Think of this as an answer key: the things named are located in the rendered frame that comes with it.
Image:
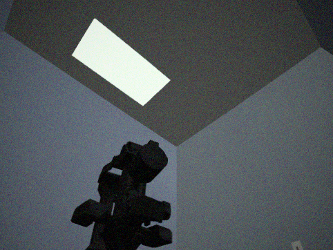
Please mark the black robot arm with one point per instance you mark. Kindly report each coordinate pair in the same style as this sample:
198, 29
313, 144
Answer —
139, 165

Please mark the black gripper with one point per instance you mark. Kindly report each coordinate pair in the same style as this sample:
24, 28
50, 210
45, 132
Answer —
121, 233

